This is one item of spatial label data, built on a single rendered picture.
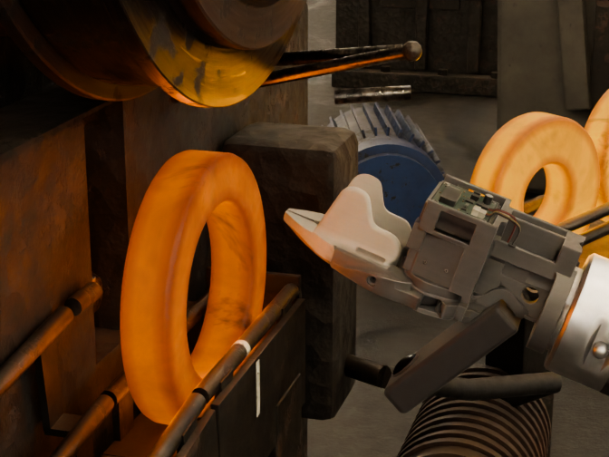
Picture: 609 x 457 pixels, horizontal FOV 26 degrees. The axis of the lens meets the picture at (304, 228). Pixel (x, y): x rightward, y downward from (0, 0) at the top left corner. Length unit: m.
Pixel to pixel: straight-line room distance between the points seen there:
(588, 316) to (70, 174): 0.36
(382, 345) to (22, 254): 1.96
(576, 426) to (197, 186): 1.67
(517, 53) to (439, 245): 2.70
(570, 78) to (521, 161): 2.34
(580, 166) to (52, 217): 0.61
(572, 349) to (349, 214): 0.18
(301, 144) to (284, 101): 0.20
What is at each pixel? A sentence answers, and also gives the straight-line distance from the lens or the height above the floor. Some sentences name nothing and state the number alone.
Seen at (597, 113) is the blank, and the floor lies 0.77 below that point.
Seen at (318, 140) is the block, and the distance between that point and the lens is 1.05.
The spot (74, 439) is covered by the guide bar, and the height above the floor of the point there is 0.70.
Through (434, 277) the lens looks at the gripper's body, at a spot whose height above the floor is 0.74.
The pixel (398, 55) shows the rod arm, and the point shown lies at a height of 0.90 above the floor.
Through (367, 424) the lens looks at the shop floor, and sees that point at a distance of 2.37.
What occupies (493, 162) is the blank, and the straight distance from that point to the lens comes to 1.20.
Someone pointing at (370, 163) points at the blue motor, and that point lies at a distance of 2.91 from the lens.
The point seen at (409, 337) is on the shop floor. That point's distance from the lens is 2.74.
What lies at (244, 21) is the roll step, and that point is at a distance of 0.77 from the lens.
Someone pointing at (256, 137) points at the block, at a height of 0.80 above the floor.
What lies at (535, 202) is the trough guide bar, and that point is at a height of 0.68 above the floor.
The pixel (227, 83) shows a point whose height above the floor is 0.90.
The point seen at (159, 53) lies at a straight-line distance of 0.69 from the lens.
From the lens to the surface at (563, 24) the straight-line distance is 3.53.
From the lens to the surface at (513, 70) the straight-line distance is 3.63.
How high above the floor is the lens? 1.06
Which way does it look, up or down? 18 degrees down
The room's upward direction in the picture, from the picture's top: straight up
